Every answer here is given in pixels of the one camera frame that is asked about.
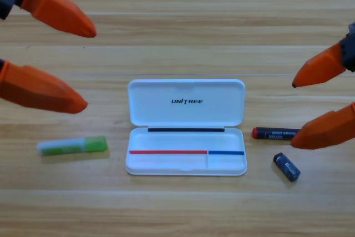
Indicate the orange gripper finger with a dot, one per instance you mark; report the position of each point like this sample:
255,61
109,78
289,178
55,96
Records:
327,131
321,67
58,12
36,90

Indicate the black marker with red cap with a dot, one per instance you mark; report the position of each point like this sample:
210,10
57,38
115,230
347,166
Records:
274,133

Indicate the dark blue eraser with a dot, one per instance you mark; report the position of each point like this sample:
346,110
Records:
287,167

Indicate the white Unitree pencil case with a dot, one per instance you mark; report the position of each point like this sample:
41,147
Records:
185,128

